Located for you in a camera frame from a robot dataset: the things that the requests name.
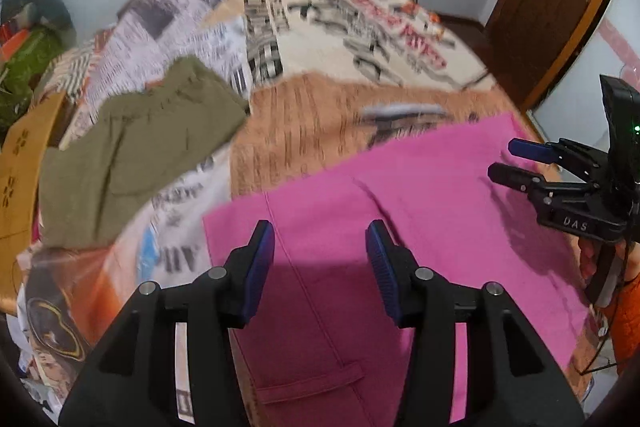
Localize pink pants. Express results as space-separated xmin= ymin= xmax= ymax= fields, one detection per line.
xmin=204 ymin=114 xmax=588 ymax=426

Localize orange sleeve forearm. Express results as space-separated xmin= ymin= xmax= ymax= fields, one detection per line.
xmin=602 ymin=277 xmax=640 ymax=374

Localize person's right hand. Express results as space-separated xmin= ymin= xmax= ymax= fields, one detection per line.
xmin=578 ymin=237 xmax=601 ymax=283

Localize newspaper print bedspread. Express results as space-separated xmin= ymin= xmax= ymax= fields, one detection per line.
xmin=14 ymin=0 xmax=599 ymax=425

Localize olive green folded pants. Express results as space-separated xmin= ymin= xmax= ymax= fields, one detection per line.
xmin=38 ymin=56 xmax=248 ymax=249

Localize pile of colourful clothes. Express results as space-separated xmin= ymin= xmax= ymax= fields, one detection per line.
xmin=1 ymin=0 xmax=76 ymax=136

